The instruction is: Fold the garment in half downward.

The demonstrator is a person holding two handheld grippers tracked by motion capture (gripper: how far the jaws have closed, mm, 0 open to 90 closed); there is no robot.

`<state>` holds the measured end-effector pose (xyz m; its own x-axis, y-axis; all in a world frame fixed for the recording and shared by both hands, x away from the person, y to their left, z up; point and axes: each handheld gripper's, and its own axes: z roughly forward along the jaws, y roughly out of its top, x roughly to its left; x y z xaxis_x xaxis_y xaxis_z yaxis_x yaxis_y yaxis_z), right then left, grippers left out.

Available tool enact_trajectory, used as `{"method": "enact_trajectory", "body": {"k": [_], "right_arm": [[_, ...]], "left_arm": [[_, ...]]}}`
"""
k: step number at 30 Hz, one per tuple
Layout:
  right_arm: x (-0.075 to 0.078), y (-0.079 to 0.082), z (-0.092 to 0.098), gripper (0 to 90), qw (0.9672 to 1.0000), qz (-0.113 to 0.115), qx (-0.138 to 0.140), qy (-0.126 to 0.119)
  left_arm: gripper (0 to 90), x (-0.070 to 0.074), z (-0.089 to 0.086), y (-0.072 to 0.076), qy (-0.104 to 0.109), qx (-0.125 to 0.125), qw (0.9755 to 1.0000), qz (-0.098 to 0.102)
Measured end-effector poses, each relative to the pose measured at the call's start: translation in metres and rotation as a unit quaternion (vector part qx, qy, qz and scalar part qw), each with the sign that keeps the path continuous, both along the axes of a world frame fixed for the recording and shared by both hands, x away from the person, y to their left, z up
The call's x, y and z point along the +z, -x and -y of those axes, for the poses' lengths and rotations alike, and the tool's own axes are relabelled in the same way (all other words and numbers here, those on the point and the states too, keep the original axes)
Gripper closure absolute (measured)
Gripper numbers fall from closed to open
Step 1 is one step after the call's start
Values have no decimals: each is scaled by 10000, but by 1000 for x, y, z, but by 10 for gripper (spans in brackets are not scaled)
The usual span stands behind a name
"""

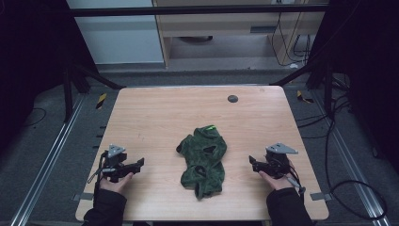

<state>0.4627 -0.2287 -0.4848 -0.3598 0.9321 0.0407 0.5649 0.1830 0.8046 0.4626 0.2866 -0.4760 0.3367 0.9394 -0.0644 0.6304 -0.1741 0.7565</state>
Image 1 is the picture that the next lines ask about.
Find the black frame strut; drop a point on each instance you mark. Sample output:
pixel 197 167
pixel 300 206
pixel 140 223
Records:
pixel 94 75
pixel 301 72

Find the black curtain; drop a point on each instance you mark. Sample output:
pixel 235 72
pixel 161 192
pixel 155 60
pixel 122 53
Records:
pixel 370 78
pixel 31 62

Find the metal floor rail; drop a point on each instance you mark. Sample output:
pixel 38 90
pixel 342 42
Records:
pixel 354 175
pixel 47 160

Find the white cabinet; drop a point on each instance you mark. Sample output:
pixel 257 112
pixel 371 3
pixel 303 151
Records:
pixel 119 40

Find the green fleece garment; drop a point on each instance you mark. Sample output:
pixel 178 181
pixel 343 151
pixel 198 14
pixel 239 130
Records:
pixel 204 157

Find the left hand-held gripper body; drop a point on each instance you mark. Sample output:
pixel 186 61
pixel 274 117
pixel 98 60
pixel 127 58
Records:
pixel 114 163

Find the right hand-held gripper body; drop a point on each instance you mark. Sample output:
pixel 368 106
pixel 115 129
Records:
pixel 276 163

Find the black frame crossbar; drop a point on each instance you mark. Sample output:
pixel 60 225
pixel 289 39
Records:
pixel 188 11

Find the yellow black striped tape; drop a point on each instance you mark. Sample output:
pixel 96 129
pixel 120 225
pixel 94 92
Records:
pixel 302 97
pixel 101 101

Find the dark round table grommet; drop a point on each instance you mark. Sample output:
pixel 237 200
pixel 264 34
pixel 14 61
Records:
pixel 232 99

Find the grey table bracket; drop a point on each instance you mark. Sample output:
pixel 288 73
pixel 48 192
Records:
pixel 83 196
pixel 320 196

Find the light wooden desk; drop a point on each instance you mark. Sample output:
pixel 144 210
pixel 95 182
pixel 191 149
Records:
pixel 219 23

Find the person's right hand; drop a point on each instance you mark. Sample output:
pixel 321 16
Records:
pixel 277 183

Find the person's left hand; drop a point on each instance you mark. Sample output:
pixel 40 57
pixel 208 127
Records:
pixel 117 185

